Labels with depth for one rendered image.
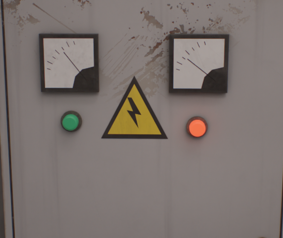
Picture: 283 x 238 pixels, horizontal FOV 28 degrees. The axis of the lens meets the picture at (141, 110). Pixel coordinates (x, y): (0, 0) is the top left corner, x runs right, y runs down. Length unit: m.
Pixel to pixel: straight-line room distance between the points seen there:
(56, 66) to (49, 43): 0.03
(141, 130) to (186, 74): 0.10
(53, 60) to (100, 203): 0.22
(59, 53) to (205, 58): 0.20
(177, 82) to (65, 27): 0.17
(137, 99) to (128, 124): 0.04
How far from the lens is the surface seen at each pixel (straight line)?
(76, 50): 0.79
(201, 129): 0.80
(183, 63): 0.79
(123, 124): 0.81
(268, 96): 0.82
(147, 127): 0.81
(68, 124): 0.80
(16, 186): 0.86
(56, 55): 0.80
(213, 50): 0.79
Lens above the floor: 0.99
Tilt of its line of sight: 12 degrees down
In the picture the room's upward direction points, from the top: straight up
